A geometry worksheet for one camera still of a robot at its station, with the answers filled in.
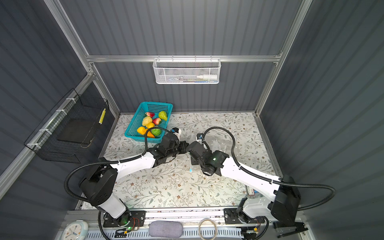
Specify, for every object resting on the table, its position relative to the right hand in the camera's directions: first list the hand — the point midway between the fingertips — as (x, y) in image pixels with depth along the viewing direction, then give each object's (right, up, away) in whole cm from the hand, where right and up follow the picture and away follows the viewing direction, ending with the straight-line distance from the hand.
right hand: (197, 154), depth 79 cm
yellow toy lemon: (-34, +16, +30) cm, 48 cm away
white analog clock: (-57, -34, -10) cm, 67 cm away
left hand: (-4, +5, +8) cm, 10 cm away
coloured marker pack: (+30, -21, +2) cm, 36 cm away
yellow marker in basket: (-54, +20, +4) cm, 57 cm away
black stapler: (+41, -33, -9) cm, 53 cm away
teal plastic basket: (-44, +18, +30) cm, 57 cm away
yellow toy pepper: (-39, +12, +26) cm, 49 cm away
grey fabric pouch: (-13, -32, -11) cm, 37 cm away
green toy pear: (-26, +23, +34) cm, 48 cm away
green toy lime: (-28, +11, +23) cm, 38 cm away
